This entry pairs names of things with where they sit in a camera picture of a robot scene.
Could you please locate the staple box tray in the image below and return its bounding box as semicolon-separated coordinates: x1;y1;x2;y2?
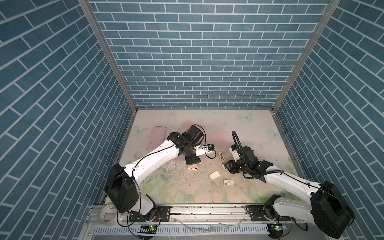
209;171;221;181

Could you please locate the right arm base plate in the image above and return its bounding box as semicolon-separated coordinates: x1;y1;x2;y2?
244;205;269;222

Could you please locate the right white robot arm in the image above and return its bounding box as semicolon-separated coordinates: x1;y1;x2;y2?
219;145;355;239

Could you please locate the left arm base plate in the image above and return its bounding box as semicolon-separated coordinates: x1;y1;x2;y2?
129;206;171;223

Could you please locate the pink flat case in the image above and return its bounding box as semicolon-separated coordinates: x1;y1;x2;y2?
147;126;167;152

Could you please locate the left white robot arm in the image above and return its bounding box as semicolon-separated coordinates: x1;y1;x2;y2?
105;125;214;216

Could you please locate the aluminium corner post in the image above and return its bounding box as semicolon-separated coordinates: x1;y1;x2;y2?
271;0;341;115
78;0;138;114

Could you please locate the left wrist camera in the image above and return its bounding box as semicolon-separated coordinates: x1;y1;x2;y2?
195;144;215;156

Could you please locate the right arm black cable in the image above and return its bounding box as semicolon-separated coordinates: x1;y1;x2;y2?
231;130;283;178

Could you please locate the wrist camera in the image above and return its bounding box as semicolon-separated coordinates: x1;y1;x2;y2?
195;144;215;156
229;145;241;162

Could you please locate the aluminium front rail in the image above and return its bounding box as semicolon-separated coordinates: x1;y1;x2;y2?
79;204;329;240

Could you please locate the aluminium corner post left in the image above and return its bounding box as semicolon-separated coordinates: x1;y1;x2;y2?
78;0;138;114

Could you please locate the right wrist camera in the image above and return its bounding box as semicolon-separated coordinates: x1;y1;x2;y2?
229;145;241;162

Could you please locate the aluminium corner post right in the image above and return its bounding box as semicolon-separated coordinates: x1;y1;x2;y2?
271;0;341;115

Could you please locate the staple box sleeve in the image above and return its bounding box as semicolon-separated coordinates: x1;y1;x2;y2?
224;180;235;186

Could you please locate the clear tape roll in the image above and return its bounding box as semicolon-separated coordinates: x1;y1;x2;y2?
99;204;119;226

